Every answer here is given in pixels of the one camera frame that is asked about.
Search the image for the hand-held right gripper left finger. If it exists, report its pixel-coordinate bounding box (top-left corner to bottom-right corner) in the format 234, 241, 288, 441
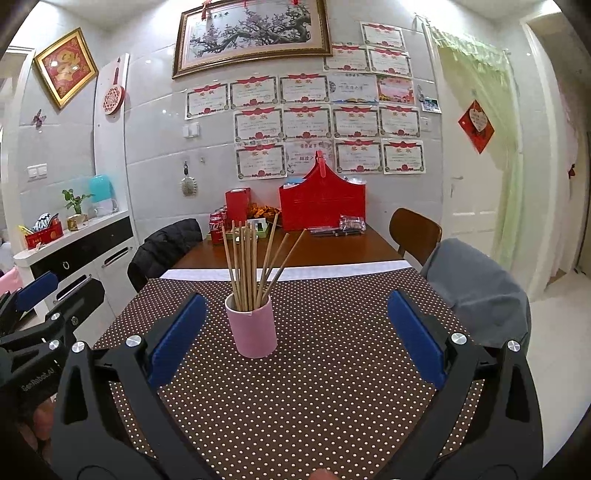
50, 292, 219, 480

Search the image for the white black cabinet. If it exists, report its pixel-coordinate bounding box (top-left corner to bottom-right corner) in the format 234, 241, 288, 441
13, 210, 139, 324

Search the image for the black jacket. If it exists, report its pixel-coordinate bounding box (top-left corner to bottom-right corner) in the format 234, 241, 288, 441
127, 218, 204, 292

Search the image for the red soda can pack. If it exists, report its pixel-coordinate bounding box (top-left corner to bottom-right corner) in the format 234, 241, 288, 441
209, 210, 228, 244

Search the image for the red round wall ornament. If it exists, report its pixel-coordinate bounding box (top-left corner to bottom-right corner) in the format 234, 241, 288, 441
102, 55, 126, 116

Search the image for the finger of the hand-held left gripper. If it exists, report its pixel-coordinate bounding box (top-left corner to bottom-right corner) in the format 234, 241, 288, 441
0, 276, 106, 365
0, 271, 60, 326

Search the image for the teal water jug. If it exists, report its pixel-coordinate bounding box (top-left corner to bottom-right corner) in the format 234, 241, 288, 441
89, 174, 118, 217

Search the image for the small potted plant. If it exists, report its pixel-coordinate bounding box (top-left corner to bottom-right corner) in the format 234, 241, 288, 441
62, 188, 93, 230

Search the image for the white cloth strip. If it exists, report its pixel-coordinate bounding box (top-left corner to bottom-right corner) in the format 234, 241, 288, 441
159, 260, 411, 281

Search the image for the group of wall certificates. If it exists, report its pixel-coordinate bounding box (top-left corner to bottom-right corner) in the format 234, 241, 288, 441
185, 21, 426, 182

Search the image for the small red box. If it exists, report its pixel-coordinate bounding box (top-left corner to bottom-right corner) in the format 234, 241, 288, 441
225, 187, 252, 227

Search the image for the brown wooden chair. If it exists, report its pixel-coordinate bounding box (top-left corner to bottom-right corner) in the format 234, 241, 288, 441
389, 208, 443, 266

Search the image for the framed plum blossom painting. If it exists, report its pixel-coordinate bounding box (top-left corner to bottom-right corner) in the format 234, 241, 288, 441
172, 0, 333, 80

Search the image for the green sheer curtain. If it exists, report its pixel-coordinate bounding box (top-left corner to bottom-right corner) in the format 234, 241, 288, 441
427, 25, 525, 282

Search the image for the red diamond door decoration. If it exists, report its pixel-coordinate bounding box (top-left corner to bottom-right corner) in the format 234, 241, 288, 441
458, 99, 495, 154

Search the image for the white door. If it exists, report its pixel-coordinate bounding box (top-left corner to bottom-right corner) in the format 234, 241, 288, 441
438, 46, 513, 236

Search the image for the hanging turtle ornament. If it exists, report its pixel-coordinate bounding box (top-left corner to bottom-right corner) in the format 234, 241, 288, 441
180, 161, 197, 197

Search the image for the orange snack pile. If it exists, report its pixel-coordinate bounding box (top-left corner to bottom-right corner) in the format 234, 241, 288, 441
247, 203, 281, 220

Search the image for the person's left hand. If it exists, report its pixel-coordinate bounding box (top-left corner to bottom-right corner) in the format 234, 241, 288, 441
14, 399, 57, 480

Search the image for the pink cup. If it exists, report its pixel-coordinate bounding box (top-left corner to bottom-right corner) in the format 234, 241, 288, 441
225, 292, 278, 358

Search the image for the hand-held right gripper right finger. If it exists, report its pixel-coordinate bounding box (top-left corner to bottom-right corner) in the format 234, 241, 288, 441
387, 290, 546, 480

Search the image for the red gift bag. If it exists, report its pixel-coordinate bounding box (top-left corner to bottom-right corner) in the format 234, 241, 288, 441
278, 150, 368, 232

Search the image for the bundle of wooden chopsticks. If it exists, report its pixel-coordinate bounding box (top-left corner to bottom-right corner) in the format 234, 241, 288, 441
222, 212, 307, 312

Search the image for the brown polka dot tablecloth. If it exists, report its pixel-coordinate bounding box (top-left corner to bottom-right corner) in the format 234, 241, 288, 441
92, 267, 485, 480

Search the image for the gold framed red picture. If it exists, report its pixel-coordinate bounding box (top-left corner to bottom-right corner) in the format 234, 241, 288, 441
34, 28, 99, 110

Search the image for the pink cloth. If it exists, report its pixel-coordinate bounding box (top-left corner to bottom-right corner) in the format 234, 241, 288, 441
0, 267, 21, 296

